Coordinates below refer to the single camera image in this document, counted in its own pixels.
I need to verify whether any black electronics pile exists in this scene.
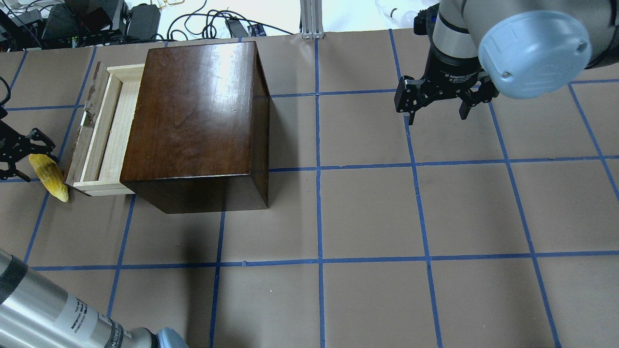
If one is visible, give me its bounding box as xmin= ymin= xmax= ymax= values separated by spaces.
xmin=0 ymin=0 xmax=131 ymax=52

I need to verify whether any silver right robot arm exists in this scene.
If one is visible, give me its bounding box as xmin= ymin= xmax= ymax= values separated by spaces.
xmin=394 ymin=0 xmax=618 ymax=125

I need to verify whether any black cable bundle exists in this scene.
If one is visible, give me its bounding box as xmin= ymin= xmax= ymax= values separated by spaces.
xmin=162 ymin=9 xmax=295 ymax=42

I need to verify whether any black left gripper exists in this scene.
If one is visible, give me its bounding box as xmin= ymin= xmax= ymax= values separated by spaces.
xmin=0 ymin=108 xmax=59 ymax=182

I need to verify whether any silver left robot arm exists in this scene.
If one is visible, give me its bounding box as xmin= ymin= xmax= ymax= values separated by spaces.
xmin=0 ymin=251 xmax=187 ymax=348

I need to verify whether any aluminium frame post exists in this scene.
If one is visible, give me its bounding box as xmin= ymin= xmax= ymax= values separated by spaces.
xmin=300 ymin=0 xmax=324 ymax=40

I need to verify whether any black power adapter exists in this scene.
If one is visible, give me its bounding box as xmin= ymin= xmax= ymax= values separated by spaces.
xmin=126 ymin=4 xmax=161 ymax=41

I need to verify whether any light wood drawer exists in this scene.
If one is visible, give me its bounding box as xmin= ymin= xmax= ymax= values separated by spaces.
xmin=64 ymin=62 xmax=145 ymax=197

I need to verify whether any dark brown wooden cabinet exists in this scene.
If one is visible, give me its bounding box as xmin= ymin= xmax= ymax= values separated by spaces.
xmin=119 ymin=42 xmax=271 ymax=214

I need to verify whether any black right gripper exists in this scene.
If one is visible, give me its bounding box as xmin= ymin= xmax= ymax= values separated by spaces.
xmin=394 ymin=48 xmax=499 ymax=126

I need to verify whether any yellow corn cob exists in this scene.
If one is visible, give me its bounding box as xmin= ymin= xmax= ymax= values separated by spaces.
xmin=28 ymin=154 xmax=69 ymax=203

